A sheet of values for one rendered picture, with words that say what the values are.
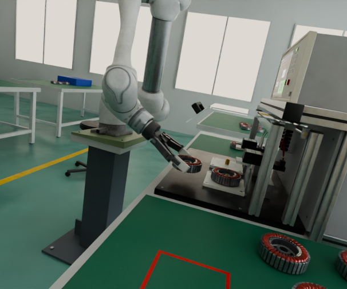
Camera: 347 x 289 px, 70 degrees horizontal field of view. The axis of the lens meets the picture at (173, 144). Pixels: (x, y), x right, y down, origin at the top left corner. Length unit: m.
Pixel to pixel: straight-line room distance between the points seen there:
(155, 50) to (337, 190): 0.96
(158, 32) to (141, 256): 1.00
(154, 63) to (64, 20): 5.98
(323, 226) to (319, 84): 0.40
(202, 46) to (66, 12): 3.44
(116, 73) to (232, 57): 5.02
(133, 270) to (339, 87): 0.73
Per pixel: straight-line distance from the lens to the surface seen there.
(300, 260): 0.66
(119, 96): 0.77
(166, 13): 1.25
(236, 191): 0.92
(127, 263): 0.56
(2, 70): 8.43
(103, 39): 6.57
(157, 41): 1.29
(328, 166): 0.79
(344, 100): 0.88
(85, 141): 1.42
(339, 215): 0.85
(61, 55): 7.16
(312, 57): 0.86
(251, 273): 0.62
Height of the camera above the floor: 1.11
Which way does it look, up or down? 14 degrees down
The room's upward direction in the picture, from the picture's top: 10 degrees clockwise
